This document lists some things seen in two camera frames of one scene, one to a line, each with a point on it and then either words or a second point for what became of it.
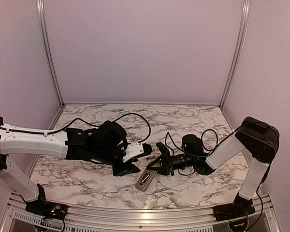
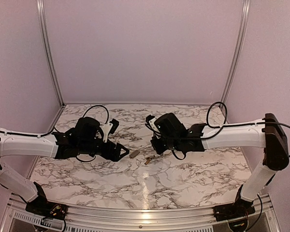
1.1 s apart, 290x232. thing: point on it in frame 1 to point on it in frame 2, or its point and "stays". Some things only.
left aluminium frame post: [48, 51] stays
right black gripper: [166, 166] to [159, 149]
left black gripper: [131, 168] to [115, 157]
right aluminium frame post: [246, 4] stays
